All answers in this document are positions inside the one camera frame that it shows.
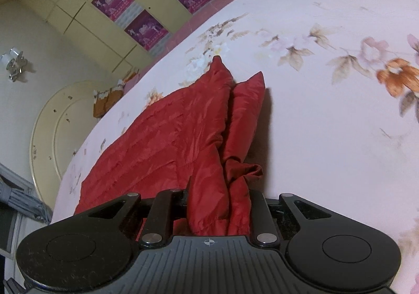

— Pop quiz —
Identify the cream yellow wardrobe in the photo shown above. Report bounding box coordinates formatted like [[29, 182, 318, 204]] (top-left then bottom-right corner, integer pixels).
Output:
[[0, 0, 243, 76]]

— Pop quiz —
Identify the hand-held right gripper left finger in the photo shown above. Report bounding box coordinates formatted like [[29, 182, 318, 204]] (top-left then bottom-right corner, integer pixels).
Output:
[[74, 188, 189, 248]]

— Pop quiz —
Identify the silver wall lamp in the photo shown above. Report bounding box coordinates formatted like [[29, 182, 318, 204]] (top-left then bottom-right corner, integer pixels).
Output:
[[0, 48, 29, 80]]

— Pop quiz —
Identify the cream round headboard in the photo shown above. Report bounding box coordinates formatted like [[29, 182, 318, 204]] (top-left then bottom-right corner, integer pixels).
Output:
[[29, 80, 126, 206]]

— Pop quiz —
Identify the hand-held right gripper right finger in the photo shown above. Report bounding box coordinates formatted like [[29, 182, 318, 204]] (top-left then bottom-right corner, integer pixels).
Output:
[[248, 190, 333, 246]]

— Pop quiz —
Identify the red down jacket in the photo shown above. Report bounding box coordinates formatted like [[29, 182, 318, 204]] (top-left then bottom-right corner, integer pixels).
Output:
[[74, 56, 266, 237]]

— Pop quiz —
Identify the floral white bedsheet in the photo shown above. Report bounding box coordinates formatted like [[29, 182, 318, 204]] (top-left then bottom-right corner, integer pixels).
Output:
[[52, 0, 419, 294]]

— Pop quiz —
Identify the grey blue curtain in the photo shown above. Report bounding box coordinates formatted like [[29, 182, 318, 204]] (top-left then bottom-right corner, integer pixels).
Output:
[[0, 163, 53, 226]]

